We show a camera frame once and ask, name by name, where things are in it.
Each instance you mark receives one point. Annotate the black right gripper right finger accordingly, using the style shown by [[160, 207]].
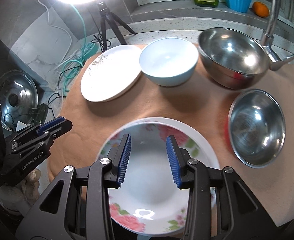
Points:
[[220, 205]]

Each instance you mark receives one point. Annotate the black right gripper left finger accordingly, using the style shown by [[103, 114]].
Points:
[[75, 205]]

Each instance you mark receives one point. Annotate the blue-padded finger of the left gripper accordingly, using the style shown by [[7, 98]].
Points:
[[54, 128]]

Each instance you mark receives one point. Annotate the floral deep plate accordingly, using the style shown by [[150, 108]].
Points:
[[148, 202]]

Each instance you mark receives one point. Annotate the large steel bowl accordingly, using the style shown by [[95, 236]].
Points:
[[232, 58]]

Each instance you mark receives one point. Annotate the chrome kitchen faucet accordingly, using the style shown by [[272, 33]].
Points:
[[267, 39]]

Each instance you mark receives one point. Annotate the gloved left hand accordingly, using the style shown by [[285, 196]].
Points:
[[18, 200]]

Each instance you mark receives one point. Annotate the beige cloth mat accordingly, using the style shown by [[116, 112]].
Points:
[[202, 104]]

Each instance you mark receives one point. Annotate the steel pot lid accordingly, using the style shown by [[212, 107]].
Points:
[[19, 99]]

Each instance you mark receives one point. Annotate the white plate grey motif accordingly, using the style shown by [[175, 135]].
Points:
[[111, 74]]

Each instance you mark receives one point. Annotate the white plate yellow flower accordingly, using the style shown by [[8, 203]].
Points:
[[186, 137]]

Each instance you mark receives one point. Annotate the small steel bowl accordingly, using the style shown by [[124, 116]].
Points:
[[256, 128]]

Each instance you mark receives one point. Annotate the black tripod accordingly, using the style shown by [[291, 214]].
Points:
[[110, 18]]

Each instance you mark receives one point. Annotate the light blue ceramic bowl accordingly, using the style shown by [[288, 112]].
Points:
[[169, 62]]

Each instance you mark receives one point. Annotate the orange fruit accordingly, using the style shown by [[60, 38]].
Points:
[[260, 9]]

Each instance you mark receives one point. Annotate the blue plastic cup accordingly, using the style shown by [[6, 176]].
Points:
[[239, 5]]

